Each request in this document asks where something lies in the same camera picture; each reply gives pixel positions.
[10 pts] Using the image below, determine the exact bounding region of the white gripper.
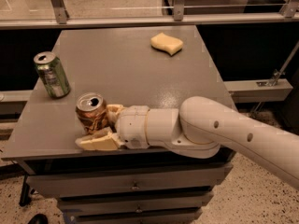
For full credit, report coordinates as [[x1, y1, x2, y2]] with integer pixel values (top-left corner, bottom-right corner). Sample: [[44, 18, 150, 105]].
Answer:
[[75, 105, 150, 151]]

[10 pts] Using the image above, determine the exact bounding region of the orange soda can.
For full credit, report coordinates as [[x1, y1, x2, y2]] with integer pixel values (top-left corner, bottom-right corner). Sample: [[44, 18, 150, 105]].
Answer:
[[76, 92, 109, 134]]

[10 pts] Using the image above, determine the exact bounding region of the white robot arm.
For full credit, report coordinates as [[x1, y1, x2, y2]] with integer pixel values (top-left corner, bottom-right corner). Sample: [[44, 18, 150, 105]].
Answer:
[[76, 96, 299, 189]]

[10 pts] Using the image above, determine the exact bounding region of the green soda can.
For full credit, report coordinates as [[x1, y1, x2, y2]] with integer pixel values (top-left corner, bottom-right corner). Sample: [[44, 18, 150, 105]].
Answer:
[[34, 51, 71, 99]]

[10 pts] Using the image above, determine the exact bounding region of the grey drawer cabinet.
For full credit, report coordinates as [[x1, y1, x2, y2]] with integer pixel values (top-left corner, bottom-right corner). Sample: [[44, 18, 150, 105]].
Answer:
[[4, 26, 235, 224]]

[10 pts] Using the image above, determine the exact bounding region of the yellow sponge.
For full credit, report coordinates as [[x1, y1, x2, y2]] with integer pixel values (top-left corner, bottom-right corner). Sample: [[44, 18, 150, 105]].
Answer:
[[150, 33, 183, 56]]

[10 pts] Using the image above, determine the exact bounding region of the black cabinet leg stand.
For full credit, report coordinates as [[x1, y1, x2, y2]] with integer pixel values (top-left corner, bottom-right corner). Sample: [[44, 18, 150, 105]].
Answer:
[[19, 175, 31, 207]]

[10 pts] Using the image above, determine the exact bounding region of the black shoe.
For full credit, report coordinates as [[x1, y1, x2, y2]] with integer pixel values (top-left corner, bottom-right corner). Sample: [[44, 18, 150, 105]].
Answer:
[[27, 214, 49, 224]]

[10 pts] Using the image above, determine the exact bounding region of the grey metal railing frame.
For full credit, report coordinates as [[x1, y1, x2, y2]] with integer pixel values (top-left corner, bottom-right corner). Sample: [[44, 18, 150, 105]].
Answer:
[[0, 0, 299, 91]]

